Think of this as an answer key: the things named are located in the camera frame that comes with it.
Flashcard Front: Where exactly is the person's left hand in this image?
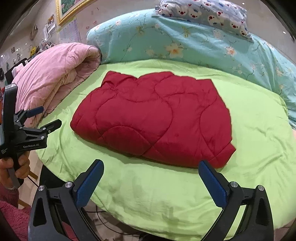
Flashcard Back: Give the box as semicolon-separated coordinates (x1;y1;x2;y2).
0;152;31;189

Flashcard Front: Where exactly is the maroon fleece sleeve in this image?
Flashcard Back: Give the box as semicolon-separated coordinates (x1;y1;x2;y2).
1;184;31;240

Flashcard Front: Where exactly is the red puffer jacket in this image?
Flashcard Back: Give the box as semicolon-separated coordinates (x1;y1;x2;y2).
70;71;235;168

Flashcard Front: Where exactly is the bear print pillow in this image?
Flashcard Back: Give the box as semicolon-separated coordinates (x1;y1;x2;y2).
155;0;253;42

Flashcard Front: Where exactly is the black cable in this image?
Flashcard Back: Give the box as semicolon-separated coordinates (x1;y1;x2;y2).
28;174;163;237

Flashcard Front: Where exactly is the gold framed picture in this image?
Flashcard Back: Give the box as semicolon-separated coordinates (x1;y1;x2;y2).
55;0;94;26

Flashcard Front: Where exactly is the pink folded quilt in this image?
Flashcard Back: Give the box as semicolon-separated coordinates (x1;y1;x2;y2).
13;43;102;127

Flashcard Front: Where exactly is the teal floral quilt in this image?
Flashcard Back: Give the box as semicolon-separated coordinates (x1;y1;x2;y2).
86;9;295;126

